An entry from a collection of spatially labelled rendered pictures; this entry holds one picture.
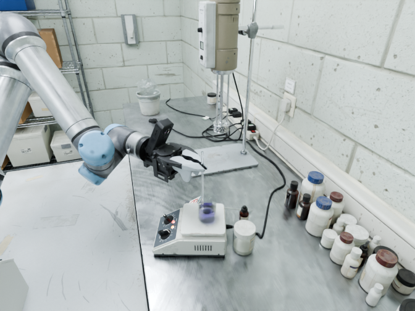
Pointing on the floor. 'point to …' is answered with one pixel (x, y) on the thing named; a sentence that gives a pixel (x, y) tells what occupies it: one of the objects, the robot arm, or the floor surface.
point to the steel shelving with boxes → (34, 131)
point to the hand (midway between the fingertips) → (201, 165)
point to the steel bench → (268, 294)
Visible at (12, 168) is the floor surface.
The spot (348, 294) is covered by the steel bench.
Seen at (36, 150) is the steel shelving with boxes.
